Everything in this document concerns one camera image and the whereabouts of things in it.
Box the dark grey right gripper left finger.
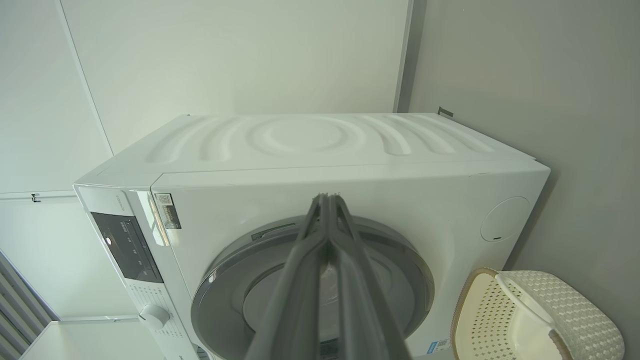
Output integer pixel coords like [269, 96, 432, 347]
[245, 192, 331, 360]

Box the white front-load washing machine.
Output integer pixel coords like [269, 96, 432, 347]
[72, 112, 552, 360]

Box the round dark glass washer door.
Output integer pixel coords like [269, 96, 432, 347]
[190, 215, 436, 360]

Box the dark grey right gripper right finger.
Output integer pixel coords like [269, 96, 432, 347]
[328, 192, 414, 360]

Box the cream perforated laundry basket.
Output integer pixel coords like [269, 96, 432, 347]
[450, 267, 626, 360]

